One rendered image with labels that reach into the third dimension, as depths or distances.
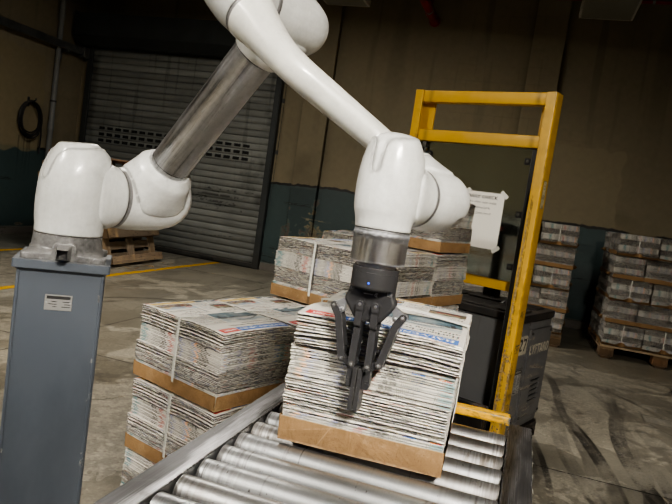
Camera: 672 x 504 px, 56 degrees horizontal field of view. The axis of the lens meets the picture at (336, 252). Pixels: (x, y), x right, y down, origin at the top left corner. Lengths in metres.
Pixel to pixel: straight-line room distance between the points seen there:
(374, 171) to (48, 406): 1.00
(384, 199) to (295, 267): 1.38
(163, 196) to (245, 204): 7.86
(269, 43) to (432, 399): 0.68
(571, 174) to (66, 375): 7.62
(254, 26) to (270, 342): 0.99
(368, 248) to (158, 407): 1.16
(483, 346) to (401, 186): 2.42
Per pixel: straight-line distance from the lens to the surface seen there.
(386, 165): 0.96
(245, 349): 1.81
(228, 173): 9.63
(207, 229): 9.76
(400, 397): 1.07
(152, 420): 2.02
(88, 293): 1.56
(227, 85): 1.48
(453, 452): 1.25
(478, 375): 3.36
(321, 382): 1.09
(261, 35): 1.20
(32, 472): 1.70
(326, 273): 2.23
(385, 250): 0.97
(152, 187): 1.61
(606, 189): 8.66
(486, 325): 3.31
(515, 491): 1.14
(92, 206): 1.56
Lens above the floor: 1.23
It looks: 5 degrees down
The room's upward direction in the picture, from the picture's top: 8 degrees clockwise
